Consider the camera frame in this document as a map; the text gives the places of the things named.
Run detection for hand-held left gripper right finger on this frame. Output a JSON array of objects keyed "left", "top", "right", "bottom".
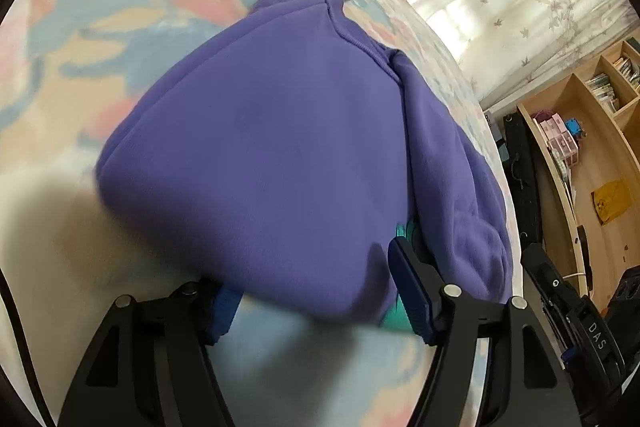
[{"left": 387, "top": 237, "right": 583, "bottom": 427}]

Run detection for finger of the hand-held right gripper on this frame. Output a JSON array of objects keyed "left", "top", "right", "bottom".
[{"left": 522, "top": 243, "right": 581, "bottom": 308}]

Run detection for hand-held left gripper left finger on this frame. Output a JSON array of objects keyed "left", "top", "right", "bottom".
[{"left": 60, "top": 279, "right": 241, "bottom": 427}]

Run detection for purple zip hoodie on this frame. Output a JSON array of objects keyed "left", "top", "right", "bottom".
[{"left": 95, "top": 0, "right": 513, "bottom": 323}]

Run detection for teal cloth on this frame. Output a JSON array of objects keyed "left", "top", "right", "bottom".
[{"left": 380, "top": 222, "right": 426, "bottom": 333}]

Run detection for black object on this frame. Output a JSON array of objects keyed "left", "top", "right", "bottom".
[{"left": 605, "top": 266, "right": 640, "bottom": 333}]

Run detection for black bag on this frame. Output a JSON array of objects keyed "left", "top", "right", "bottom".
[{"left": 502, "top": 112, "right": 543, "bottom": 253}]

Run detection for yellow cloth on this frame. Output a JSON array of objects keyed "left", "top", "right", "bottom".
[{"left": 592, "top": 178, "right": 633, "bottom": 224}]

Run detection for pink drawer boxes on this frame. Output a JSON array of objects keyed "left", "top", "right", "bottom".
[{"left": 535, "top": 114, "right": 581, "bottom": 165}]

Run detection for wooden shelf desk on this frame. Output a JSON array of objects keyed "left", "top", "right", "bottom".
[{"left": 515, "top": 37, "right": 640, "bottom": 293}]

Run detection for row of books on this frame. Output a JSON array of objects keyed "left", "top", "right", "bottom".
[{"left": 585, "top": 54, "right": 640, "bottom": 112}]

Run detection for cream floral curtain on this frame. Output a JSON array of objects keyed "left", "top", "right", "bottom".
[{"left": 390, "top": 0, "right": 640, "bottom": 108}]

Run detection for bed with pastel floral sheet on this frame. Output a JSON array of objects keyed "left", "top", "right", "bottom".
[{"left": 0, "top": 0, "right": 526, "bottom": 427}]

